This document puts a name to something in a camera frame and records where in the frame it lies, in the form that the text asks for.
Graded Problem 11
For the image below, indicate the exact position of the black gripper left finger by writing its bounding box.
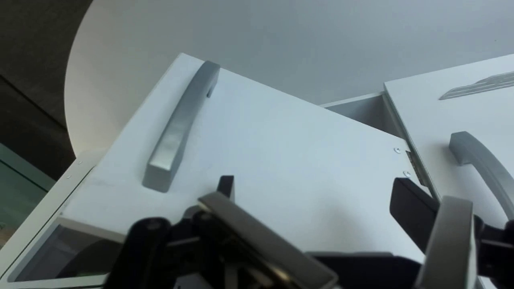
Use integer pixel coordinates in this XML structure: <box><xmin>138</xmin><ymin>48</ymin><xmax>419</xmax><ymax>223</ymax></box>
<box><xmin>102</xmin><ymin>175</ymin><xmax>340</xmax><ymax>289</ymax></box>

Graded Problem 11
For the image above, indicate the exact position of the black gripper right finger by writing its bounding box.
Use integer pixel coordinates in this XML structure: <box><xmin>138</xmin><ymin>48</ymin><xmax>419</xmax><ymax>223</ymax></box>
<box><xmin>388</xmin><ymin>176</ymin><xmax>514</xmax><ymax>289</ymax></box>

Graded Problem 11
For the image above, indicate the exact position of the white under-sink cabinet door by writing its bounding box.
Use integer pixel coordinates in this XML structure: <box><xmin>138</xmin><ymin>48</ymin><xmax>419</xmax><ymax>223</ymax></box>
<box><xmin>56</xmin><ymin>51</ymin><xmax>430</xmax><ymax>265</ymax></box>

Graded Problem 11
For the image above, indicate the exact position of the white toy kitchen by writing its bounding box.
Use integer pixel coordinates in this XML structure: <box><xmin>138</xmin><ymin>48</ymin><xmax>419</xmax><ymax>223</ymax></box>
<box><xmin>0</xmin><ymin>51</ymin><xmax>514</xmax><ymax>289</ymax></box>

